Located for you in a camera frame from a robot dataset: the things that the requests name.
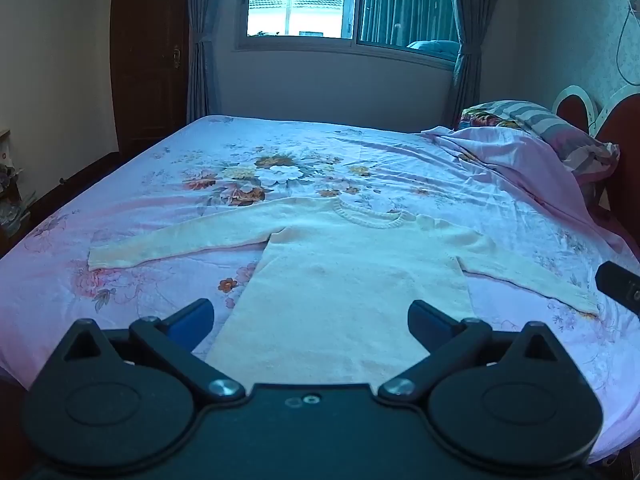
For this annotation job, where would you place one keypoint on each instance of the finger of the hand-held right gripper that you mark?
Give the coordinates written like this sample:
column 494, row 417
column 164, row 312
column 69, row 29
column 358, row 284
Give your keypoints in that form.
column 617, row 282

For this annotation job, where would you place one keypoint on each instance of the bed with floral sheet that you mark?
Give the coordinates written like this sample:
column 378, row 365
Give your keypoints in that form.
column 175, row 160

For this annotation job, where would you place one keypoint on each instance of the pink blanket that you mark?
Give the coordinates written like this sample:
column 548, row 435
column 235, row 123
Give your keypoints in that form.
column 500, row 155

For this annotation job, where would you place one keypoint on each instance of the cluttered side shelf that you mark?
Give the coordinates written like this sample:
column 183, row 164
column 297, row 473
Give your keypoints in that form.
column 7, row 185

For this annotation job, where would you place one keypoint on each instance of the brown wooden headboard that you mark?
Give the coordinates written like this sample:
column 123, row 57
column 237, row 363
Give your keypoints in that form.
column 625, row 125

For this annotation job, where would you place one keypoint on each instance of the grey curtain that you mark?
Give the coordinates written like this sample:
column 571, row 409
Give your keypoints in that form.
column 467, row 35
column 202, row 35

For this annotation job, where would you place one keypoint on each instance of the cream knitted sweater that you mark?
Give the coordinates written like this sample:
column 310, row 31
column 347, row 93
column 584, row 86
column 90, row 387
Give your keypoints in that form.
column 340, row 270

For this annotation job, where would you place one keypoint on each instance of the striped floral pillow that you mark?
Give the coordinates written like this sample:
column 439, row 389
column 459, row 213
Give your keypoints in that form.
column 550, row 125

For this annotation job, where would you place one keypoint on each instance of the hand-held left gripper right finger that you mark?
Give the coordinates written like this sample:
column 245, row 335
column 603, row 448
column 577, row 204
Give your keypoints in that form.
column 426, row 320

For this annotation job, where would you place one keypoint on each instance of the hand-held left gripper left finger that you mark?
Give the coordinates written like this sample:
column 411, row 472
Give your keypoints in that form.
column 192, row 317

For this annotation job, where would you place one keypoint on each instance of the dark wooden door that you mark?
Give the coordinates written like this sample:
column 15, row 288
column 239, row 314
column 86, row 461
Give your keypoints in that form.
column 150, row 60

